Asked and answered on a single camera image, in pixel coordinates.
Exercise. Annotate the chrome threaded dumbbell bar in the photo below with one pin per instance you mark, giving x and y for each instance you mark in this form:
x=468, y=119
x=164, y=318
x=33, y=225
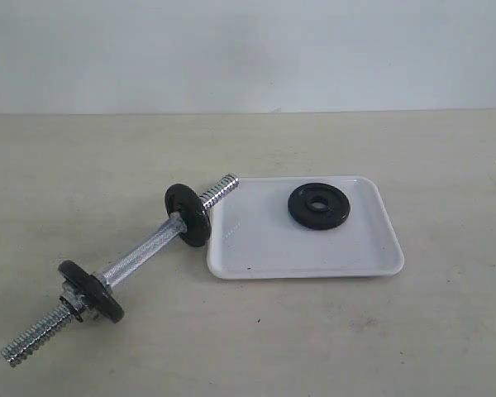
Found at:
x=27, y=342

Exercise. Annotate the white plastic tray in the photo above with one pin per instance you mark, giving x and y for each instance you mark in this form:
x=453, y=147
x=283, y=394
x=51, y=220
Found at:
x=254, y=236

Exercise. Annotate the chrome spinlock collar nut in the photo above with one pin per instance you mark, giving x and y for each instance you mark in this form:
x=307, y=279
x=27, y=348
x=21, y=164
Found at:
x=77, y=303

